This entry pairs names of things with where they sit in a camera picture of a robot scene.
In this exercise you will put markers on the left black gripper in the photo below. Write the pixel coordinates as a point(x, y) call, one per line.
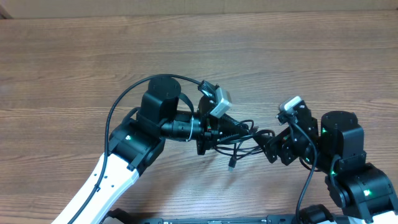
point(226, 127)

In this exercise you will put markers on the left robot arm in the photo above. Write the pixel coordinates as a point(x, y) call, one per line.
point(173, 107)

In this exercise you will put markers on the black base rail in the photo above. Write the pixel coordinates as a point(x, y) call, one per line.
point(119, 216)

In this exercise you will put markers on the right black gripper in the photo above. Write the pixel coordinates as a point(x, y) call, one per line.
point(282, 144)

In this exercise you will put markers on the cardboard back panel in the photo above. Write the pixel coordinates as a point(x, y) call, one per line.
point(32, 9)

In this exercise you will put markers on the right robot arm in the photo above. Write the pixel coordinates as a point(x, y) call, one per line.
point(333, 145)

